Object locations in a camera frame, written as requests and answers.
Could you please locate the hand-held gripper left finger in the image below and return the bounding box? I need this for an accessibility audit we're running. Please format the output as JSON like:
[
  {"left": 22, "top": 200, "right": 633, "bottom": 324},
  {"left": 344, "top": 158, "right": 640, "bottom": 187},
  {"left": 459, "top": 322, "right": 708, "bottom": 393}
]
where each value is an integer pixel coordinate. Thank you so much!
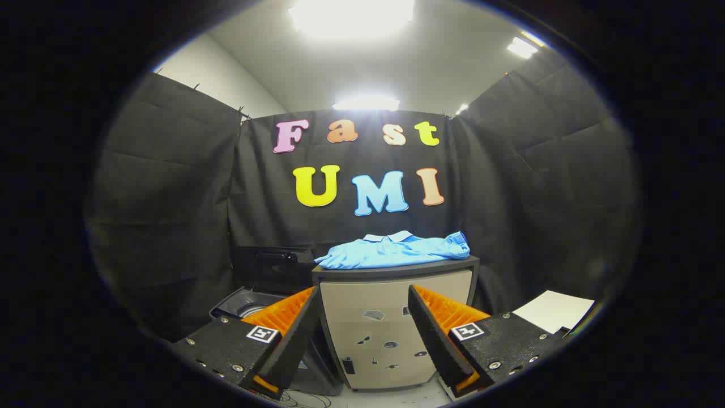
[{"left": 172, "top": 285, "right": 323, "bottom": 400}]

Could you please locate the white paper sheet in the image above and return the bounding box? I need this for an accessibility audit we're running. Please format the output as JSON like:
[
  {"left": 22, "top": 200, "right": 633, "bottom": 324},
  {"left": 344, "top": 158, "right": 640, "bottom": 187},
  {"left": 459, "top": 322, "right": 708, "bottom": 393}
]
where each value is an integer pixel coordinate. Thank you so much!
[{"left": 513, "top": 290, "right": 595, "bottom": 335}]

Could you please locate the beige cabinet with dark top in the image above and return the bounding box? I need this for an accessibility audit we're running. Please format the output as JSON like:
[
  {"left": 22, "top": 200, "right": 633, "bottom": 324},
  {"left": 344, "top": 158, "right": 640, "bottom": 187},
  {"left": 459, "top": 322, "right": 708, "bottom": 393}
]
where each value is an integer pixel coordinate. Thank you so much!
[{"left": 312, "top": 256, "right": 480, "bottom": 392}]

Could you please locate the large ceiling light panel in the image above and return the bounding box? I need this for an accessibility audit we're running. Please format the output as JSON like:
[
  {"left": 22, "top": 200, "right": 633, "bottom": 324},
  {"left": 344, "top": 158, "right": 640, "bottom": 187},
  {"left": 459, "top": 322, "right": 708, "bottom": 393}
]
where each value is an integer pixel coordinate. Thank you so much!
[{"left": 289, "top": 0, "right": 415, "bottom": 39}]

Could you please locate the black cable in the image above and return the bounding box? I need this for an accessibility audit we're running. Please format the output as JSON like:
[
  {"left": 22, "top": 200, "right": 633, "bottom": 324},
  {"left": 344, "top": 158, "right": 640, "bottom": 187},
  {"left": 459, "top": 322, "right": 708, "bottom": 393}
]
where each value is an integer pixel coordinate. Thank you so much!
[{"left": 276, "top": 390, "right": 332, "bottom": 408}]

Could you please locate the black backdrop cloth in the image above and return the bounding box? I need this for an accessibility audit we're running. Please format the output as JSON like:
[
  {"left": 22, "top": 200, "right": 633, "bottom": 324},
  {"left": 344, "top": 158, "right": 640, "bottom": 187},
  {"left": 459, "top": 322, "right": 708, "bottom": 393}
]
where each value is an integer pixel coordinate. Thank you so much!
[{"left": 85, "top": 48, "right": 641, "bottom": 341}]

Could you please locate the dark grey washing machine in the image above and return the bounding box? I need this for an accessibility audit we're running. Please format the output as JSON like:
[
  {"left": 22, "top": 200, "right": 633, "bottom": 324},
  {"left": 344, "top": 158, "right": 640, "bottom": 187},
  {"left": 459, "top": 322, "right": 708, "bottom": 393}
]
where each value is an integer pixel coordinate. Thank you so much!
[{"left": 210, "top": 286, "right": 343, "bottom": 397}]

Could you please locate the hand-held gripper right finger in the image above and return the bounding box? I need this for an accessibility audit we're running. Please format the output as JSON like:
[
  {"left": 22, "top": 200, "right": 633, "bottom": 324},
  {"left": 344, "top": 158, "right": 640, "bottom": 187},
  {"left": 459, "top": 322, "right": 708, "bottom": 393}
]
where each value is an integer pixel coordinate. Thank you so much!
[{"left": 408, "top": 284, "right": 570, "bottom": 397}]

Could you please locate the light blue polo shirt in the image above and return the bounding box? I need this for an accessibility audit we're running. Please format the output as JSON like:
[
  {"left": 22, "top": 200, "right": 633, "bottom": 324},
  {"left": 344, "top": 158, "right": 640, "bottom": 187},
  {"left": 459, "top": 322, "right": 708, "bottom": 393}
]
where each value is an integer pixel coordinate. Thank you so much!
[{"left": 314, "top": 230, "right": 471, "bottom": 270}]

